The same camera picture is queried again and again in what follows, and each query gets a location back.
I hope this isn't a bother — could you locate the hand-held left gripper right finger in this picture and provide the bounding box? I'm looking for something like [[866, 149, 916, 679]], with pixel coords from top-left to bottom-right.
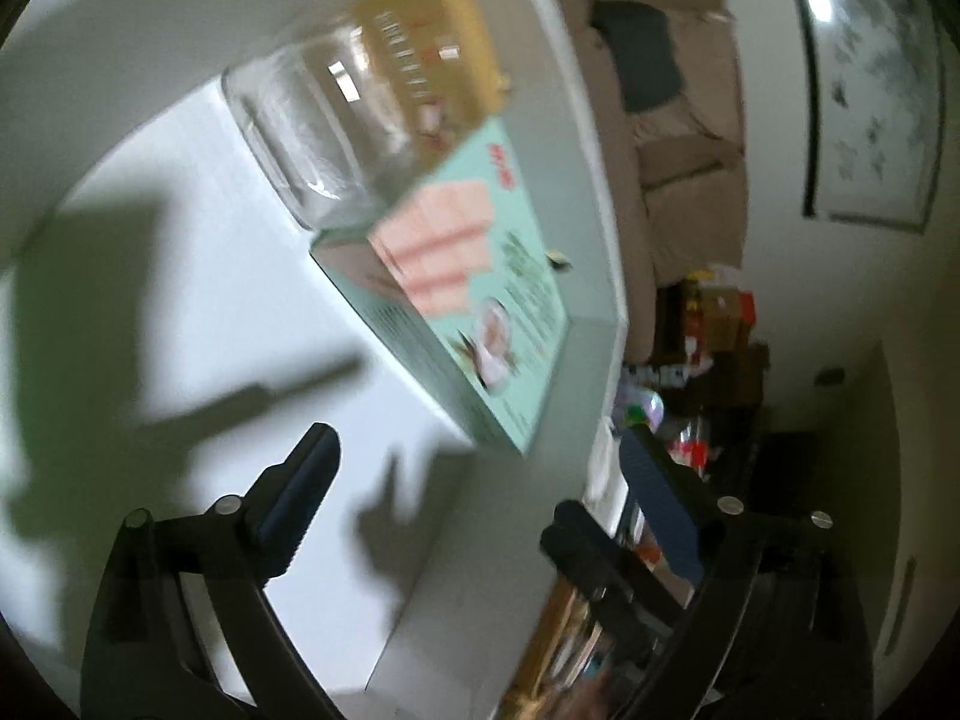
[[619, 426, 875, 720]]

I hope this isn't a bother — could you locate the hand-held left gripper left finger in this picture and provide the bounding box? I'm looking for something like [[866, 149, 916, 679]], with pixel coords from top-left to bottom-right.
[[82, 424, 341, 720]]

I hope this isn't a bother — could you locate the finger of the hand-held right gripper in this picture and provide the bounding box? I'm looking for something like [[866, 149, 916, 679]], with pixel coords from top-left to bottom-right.
[[540, 501, 687, 661]]

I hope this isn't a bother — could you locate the white container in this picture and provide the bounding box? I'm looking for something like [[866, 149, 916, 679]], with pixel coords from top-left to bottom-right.
[[585, 420, 631, 503]]

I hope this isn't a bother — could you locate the purple green toy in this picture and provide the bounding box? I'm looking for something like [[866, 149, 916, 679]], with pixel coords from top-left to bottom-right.
[[611, 386, 665, 432]]

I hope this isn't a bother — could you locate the teal cookie box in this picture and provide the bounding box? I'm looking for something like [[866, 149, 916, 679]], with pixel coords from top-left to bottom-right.
[[310, 118, 575, 458]]

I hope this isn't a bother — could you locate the beige sofa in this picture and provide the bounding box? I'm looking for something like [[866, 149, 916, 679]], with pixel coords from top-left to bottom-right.
[[540, 0, 751, 361]]

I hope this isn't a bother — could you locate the clear glass jar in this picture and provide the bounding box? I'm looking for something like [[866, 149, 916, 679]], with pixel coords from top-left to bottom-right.
[[223, 11, 511, 232]]

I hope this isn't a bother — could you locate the dark cushion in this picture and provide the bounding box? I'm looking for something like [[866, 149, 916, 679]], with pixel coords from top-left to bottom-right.
[[592, 0, 687, 112]]

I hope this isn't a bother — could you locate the small orange box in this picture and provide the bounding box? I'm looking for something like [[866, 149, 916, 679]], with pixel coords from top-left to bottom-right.
[[352, 0, 503, 143]]

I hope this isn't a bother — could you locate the framed wall picture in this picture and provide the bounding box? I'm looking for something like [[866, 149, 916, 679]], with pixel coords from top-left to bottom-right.
[[780, 0, 946, 233]]

